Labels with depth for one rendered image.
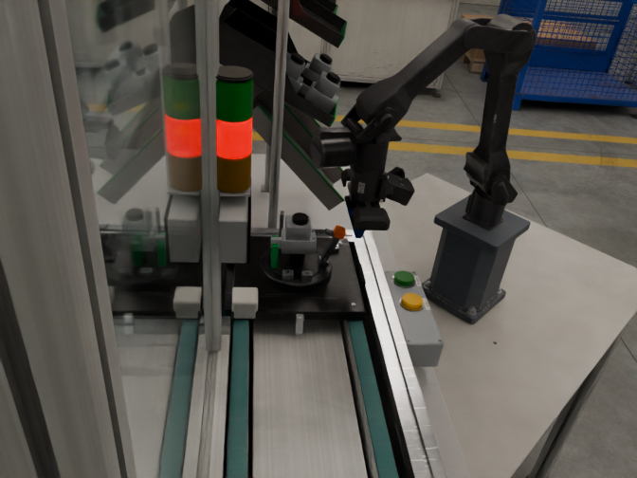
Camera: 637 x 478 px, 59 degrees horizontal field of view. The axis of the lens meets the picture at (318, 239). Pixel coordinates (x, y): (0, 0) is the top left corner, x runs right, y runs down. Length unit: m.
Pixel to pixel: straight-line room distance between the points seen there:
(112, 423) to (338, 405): 0.77
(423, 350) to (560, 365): 0.32
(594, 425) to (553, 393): 1.26
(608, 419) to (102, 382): 2.36
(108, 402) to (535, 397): 1.01
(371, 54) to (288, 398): 4.34
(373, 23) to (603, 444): 3.70
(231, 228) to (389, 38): 4.39
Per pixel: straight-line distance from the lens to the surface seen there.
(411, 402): 0.92
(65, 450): 0.17
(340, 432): 0.91
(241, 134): 0.73
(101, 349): 0.17
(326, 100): 1.22
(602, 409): 2.50
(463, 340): 1.20
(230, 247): 0.77
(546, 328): 1.31
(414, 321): 1.05
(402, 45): 5.10
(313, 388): 0.96
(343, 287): 1.08
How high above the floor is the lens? 1.64
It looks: 34 degrees down
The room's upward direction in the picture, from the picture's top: 6 degrees clockwise
